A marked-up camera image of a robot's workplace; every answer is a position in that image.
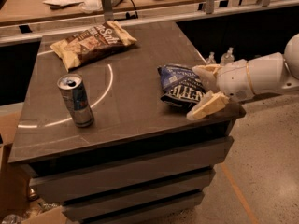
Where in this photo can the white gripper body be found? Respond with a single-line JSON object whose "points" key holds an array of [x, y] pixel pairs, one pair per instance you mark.
{"points": [[234, 78]]}

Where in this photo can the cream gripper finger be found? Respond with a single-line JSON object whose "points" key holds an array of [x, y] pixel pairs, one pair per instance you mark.
{"points": [[208, 75], [210, 103]]}

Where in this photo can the blue chip bag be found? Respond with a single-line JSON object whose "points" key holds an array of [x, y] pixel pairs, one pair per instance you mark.
{"points": [[181, 86]]}

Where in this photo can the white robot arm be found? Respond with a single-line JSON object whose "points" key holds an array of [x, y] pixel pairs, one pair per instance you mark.
{"points": [[275, 73]]}

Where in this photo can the brown chip bag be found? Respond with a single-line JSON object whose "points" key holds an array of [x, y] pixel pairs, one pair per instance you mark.
{"points": [[93, 44]]}

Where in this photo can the clear sanitizer bottle right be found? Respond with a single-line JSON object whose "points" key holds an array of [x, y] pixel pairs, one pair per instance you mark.
{"points": [[228, 57]]}

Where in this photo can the grey drawer cabinet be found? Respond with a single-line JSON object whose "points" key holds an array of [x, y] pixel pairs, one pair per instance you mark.
{"points": [[141, 158]]}

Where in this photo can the silver blue drink can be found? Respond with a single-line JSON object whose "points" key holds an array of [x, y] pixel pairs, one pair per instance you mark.
{"points": [[72, 89]]}

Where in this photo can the brown cardboard box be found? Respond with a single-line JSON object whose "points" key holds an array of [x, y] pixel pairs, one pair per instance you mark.
{"points": [[14, 184]]}

